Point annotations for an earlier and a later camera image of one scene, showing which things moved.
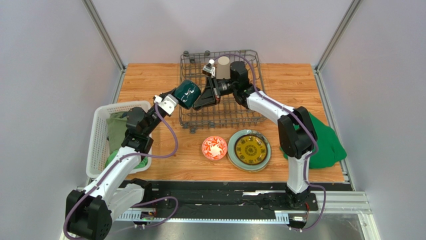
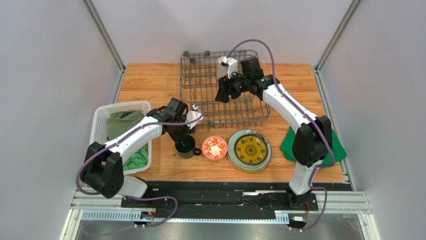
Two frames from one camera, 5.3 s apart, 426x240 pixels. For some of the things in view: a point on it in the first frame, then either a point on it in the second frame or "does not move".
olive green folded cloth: (116, 125) does not move
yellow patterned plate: (251, 150) does not move
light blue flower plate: (237, 163) does not move
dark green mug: (187, 92) to (186, 147)
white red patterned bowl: (214, 147) does not move
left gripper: (170, 92) to (187, 131)
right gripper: (215, 93) to (227, 86)
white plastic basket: (96, 153) does not move
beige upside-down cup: (223, 69) does not move
